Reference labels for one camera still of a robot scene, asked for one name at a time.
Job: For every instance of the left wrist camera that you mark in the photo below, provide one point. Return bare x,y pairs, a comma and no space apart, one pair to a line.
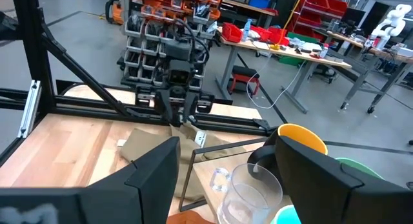
180,72

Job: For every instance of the red plastic bin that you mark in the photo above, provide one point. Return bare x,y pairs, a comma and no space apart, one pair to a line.
262,33
231,32
280,35

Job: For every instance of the storage bin rack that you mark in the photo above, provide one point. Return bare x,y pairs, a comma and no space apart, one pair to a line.
145,33

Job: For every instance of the green ribbed plastic cup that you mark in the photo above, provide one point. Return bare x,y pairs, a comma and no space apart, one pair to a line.
358,167

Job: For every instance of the wooden table grey legs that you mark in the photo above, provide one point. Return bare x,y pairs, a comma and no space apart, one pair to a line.
284,51

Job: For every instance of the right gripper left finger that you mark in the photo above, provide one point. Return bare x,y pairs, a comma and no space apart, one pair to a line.
145,185

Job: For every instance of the blue plastic bin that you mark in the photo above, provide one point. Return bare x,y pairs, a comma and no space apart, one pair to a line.
259,0

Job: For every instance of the clear glass footed mug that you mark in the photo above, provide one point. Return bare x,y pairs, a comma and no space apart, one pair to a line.
251,191

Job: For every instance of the clear water bottle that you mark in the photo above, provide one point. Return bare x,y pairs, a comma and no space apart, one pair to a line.
247,28

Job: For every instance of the orange cloth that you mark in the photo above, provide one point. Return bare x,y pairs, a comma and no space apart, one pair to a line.
188,217

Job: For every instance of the khaki cloth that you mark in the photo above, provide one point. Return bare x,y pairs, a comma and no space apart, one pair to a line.
148,143

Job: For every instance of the orange black machine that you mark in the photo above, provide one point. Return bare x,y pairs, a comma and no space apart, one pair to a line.
114,9

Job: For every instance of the red bin shelving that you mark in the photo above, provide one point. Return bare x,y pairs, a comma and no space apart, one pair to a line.
322,6

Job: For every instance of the black aluminium table frame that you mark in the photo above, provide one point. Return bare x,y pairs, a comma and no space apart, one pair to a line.
32,56

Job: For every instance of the small white tag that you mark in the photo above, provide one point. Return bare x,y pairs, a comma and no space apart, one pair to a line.
121,143

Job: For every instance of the cyan mug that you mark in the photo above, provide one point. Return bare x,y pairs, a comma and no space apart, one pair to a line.
285,216

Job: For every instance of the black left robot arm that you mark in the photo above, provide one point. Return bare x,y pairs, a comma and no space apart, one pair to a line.
180,46

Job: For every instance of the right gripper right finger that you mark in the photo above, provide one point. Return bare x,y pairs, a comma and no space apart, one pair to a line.
322,185

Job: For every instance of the green crate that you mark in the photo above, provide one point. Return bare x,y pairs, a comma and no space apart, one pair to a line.
290,60

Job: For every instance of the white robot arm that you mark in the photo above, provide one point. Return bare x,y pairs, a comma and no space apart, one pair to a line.
392,20

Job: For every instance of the long wooden workbench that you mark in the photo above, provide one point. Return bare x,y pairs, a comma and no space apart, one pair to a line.
380,53

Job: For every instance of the black mug orange inside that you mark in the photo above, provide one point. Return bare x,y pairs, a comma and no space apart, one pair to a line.
300,135

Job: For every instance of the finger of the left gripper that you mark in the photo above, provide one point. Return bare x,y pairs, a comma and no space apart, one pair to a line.
164,104
190,104

